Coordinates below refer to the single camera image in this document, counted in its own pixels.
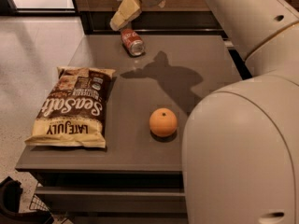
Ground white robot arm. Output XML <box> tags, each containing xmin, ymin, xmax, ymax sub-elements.
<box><xmin>182</xmin><ymin>0</ymin><xmax>299</xmax><ymax>224</ymax></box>

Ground wire basket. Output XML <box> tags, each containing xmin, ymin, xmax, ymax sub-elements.
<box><xmin>29</xmin><ymin>194</ymin><xmax>49</xmax><ymax>211</ymax></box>

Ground Late July chips bag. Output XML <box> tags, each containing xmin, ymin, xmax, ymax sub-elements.
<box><xmin>25</xmin><ymin>66</ymin><xmax>114</xmax><ymax>148</ymax></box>

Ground orange fruit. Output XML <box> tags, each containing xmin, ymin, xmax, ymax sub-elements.
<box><xmin>149</xmin><ymin>108</ymin><xmax>178</xmax><ymax>137</ymax></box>

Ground black object at floor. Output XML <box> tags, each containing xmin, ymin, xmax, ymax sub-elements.
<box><xmin>0</xmin><ymin>176</ymin><xmax>54</xmax><ymax>224</ymax></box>

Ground red coke can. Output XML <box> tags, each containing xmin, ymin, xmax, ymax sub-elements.
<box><xmin>121</xmin><ymin>29</ymin><xmax>145</xmax><ymax>57</ymax></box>

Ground grey cabinet drawer front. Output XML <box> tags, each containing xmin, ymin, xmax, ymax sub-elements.
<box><xmin>35</xmin><ymin>187</ymin><xmax>187</xmax><ymax>214</ymax></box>

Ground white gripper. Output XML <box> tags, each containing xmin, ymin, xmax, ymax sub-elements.
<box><xmin>110</xmin><ymin>0</ymin><xmax>165</xmax><ymax>31</ymax></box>

